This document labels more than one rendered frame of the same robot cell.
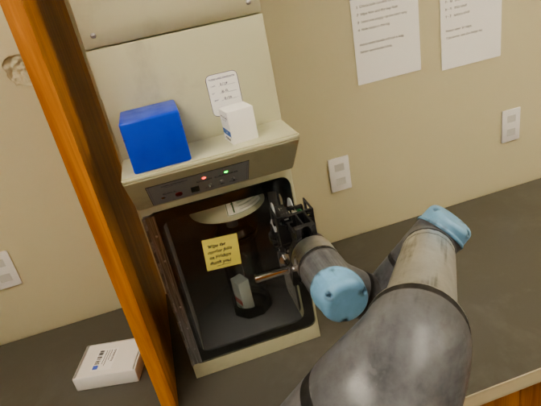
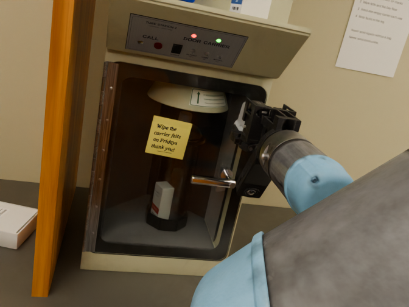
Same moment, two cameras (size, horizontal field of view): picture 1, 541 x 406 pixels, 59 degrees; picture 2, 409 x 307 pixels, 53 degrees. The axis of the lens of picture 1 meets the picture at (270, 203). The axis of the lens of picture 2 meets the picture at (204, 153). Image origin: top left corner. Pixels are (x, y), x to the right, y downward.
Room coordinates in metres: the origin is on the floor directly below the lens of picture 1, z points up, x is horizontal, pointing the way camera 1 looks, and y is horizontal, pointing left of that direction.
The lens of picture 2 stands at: (0.13, 0.10, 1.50)
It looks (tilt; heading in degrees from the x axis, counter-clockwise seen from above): 19 degrees down; 356
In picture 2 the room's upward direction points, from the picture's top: 12 degrees clockwise
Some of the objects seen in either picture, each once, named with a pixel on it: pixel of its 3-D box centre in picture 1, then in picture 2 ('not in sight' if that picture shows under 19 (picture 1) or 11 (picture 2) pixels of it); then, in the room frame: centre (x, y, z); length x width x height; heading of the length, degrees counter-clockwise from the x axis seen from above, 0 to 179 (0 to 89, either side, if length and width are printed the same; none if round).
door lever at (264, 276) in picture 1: (273, 268); (212, 178); (0.88, 0.02, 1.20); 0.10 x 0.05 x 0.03; 100
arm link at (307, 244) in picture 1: (312, 259); (285, 157); (0.68, -0.05, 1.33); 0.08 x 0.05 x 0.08; 100
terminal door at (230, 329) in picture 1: (239, 275); (174, 172); (0.89, 0.10, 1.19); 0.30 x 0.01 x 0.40; 100
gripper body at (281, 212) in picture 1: (299, 234); (269, 134); (0.76, -0.04, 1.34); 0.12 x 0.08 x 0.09; 10
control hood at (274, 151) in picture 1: (214, 171); (204, 38); (0.84, 0.09, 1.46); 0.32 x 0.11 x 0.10; 100
